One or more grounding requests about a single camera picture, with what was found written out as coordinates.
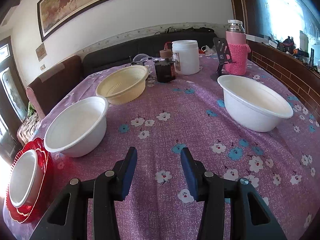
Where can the black phone stand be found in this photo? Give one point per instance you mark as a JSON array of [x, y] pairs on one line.
[[223, 54]]

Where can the wooden glass door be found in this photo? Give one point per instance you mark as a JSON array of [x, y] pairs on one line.
[[14, 103]]

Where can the black sofa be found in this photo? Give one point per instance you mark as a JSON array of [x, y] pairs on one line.
[[151, 45]]

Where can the dark bottle with cork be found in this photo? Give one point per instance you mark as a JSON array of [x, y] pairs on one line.
[[164, 67]]

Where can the patterned blanket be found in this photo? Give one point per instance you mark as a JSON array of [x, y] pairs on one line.
[[28, 128]]

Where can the black round motor device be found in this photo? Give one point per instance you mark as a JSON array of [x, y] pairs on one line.
[[139, 59]]

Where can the white plastic jar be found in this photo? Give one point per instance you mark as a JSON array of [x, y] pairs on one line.
[[185, 53]]

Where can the large white foam bowl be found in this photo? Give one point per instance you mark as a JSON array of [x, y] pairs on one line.
[[79, 129]]

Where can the clear plastic bag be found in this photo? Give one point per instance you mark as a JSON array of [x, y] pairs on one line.
[[206, 50]]

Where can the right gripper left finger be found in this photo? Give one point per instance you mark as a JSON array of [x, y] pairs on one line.
[[66, 218]]

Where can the green cloth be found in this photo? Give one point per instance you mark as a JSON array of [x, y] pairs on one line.
[[31, 109]]

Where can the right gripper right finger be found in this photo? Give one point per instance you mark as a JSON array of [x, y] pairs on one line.
[[251, 218]]

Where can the wooden brick-pattern cabinet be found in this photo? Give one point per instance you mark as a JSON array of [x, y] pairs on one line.
[[301, 81]]

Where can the purple floral tablecloth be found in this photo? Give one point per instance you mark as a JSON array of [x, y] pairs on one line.
[[282, 165]]

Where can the maroon armchair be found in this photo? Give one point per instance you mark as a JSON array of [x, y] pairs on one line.
[[48, 89]]

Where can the cream plastic colander bowl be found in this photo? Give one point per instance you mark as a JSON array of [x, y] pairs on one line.
[[124, 85]]

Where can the pink knit-sleeved thermos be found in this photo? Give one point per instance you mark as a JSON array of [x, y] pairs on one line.
[[236, 39]]

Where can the red plate with gold text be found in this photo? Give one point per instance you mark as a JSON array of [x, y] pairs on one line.
[[27, 179]]

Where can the red gold-rimmed flower plate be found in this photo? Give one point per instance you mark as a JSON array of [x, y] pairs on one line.
[[30, 182]]

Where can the small wall plaque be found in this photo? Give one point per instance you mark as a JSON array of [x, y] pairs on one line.
[[41, 52]]

